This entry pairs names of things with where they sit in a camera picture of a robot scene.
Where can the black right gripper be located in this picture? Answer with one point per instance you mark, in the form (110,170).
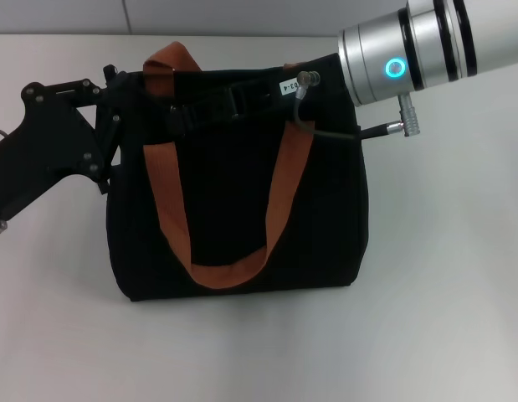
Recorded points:
(329,75)

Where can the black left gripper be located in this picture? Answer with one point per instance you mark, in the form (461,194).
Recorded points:
(45,138)

